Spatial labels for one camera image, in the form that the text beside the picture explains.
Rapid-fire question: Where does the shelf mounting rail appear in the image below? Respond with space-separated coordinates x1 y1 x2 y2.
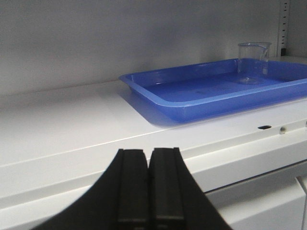
277 0 290 57

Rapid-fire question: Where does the white cabinet shelf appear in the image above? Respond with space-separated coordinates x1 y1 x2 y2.
0 80 307 230

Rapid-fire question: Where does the blue plastic tray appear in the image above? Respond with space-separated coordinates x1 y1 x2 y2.
120 59 307 123

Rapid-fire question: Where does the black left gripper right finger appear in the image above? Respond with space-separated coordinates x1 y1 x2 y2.
149 148 231 230

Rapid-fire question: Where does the clear glass beaker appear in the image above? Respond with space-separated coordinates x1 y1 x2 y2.
237 42 271 85

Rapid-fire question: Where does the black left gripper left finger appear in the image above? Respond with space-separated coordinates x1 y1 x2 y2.
35 149 149 230

